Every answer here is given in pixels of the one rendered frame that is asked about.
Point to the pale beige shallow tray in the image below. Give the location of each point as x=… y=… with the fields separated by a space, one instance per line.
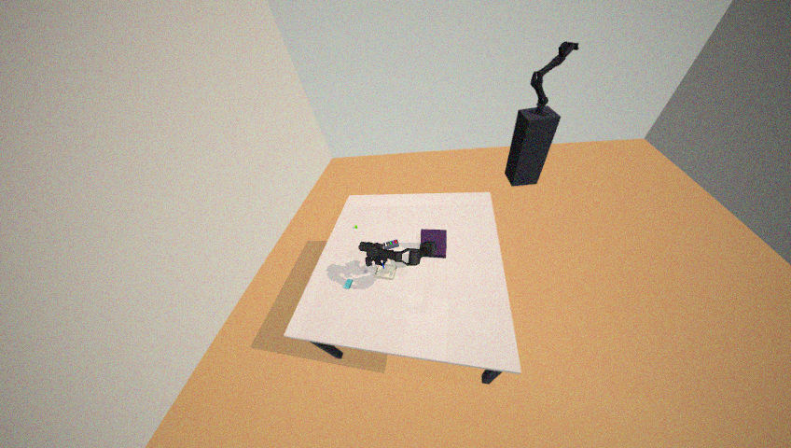
x=388 y=272

